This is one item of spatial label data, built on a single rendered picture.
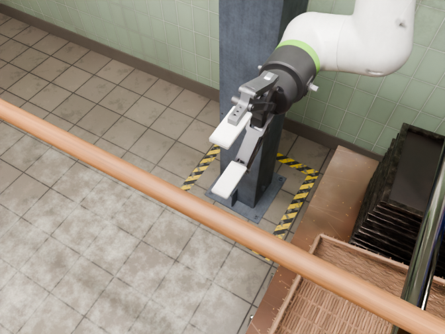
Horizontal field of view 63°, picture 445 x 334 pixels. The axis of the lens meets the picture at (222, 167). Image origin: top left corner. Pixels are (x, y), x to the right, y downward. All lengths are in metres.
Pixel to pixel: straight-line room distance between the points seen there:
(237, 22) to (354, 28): 0.50
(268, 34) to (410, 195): 0.57
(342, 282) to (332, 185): 0.85
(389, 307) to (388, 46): 0.41
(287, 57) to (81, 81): 2.09
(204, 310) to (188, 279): 0.15
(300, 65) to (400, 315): 0.41
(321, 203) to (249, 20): 0.62
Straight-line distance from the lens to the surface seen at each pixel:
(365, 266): 1.06
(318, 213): 1.22
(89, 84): 2.58
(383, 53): 0.69
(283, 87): 0.62
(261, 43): 1.12
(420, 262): 0.55
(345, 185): 1.31
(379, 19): 0.68
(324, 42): 0.71
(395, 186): 0.99
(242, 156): 0.63
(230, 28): 1.16
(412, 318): 0.48
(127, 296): 1.74
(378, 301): 0.47
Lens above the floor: 1.63
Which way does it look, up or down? 55 degrees down
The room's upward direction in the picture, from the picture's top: straight up
